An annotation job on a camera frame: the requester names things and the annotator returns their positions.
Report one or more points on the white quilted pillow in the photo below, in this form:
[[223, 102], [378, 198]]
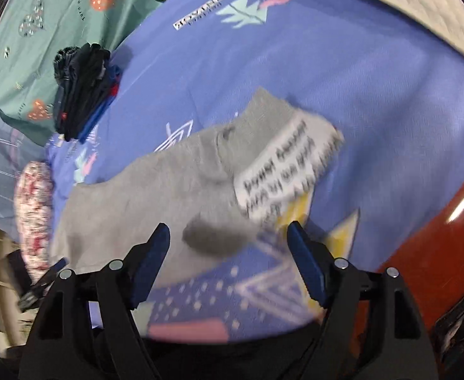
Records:
[[414, 0]]

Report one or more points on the green heart print pillow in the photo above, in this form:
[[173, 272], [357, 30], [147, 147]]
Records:
[[57, 16]]

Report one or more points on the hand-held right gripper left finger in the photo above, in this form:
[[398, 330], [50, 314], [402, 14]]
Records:
[[152, 263]]

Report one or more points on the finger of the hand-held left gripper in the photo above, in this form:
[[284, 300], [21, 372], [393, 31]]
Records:
[[45, 281]]

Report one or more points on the rolled floral blanket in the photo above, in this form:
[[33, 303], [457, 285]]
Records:
[[34, 206]]

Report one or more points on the purple printed bed sheet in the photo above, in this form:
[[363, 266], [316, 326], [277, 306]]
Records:
[[374, 87]]

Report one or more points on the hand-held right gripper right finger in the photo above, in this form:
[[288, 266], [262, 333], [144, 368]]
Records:
[[305, 263]]

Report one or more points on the grey sweatshirt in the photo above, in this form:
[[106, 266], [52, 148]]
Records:
[[137, 194]]

